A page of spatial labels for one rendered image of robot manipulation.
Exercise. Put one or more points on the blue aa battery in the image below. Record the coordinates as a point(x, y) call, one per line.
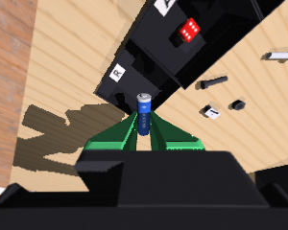
point(143, 102)

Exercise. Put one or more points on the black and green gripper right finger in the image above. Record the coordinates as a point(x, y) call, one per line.
point(170, 137)

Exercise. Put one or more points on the red die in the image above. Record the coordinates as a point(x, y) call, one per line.
point(188, 30)

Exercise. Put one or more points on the dark grey bolt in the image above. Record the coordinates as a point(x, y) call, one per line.
point(205, 83)

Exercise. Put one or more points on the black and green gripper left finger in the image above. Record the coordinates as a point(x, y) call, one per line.
point(116, 137)

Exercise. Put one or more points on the black rack of bins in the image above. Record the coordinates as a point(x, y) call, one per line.
point(222, 23)

